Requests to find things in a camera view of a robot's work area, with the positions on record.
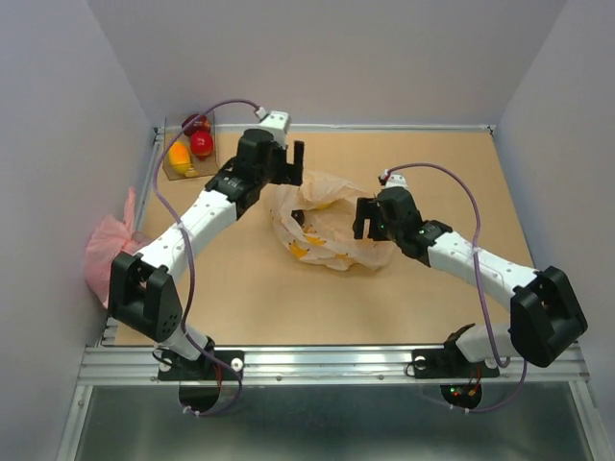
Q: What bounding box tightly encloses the pink plastic bag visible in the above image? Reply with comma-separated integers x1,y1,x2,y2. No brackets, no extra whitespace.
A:
84,187,151,308

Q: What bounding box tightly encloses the translucent printed plastic bag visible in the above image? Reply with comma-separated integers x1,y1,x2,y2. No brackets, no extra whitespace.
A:
266,171,394,271

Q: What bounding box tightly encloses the aluminium front rail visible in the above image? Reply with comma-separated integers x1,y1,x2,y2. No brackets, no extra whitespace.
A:
76,341,590,385

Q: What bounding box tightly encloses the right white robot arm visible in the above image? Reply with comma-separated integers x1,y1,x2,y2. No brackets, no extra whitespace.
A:
353,186,588,375

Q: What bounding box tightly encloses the bright red round fruit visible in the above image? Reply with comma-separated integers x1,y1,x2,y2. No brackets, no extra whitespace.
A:
190,131,214,159

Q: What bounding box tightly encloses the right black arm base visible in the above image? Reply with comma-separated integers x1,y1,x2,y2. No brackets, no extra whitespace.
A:
404,324,500,379

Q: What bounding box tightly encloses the dark red apple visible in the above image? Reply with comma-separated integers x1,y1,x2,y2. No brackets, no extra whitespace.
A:
182,113,211,137

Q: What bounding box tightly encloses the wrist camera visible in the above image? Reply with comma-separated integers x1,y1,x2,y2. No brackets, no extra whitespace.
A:
378,170,408,190
255,107,291,147

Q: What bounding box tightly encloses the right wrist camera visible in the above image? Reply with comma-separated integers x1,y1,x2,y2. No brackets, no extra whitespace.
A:
378,170,408,190

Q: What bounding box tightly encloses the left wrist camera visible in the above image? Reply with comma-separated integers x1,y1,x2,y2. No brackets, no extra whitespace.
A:
255,107,291,147

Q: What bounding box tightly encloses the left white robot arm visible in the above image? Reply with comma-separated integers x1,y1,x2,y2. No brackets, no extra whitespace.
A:
108,128,305,378

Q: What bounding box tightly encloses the yellow fruit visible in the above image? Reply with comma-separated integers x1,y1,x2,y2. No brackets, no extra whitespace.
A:
167,141,192,176

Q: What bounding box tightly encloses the transparent grey plastic box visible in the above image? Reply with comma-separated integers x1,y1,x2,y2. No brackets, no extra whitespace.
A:
162,111,220,181

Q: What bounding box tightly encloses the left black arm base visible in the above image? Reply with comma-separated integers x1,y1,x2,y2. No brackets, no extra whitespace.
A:
152,338,245,382

